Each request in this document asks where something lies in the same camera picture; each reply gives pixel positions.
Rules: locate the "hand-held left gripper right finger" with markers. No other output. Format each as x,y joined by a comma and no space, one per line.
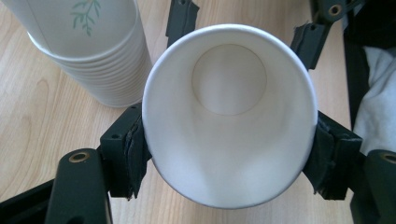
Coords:
336,158

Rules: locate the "single leaf-print paper cup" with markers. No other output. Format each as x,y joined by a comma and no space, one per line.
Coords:
230,140

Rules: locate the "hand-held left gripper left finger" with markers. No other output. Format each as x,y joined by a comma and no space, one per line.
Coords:
123,155

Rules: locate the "white cloth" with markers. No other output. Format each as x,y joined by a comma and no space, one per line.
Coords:
378,99

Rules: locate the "stack of white paper cups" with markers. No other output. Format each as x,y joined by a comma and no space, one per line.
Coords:
93,46

